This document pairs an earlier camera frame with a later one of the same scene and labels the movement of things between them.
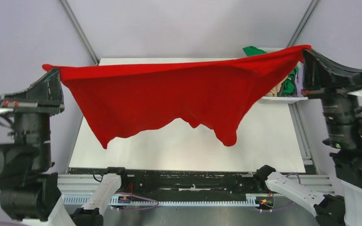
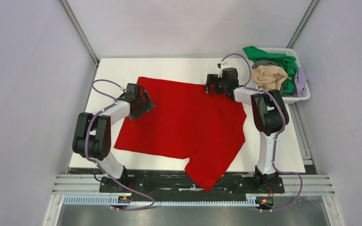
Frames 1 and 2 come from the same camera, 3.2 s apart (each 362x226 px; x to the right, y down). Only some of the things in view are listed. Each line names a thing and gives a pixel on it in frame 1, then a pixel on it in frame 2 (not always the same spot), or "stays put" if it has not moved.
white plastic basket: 278,100 stays put
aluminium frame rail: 78,184 stays put
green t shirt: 288,84 stays put
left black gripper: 45,94 to 147,106
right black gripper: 323,77 to 212,78
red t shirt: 222,93 to 187,122
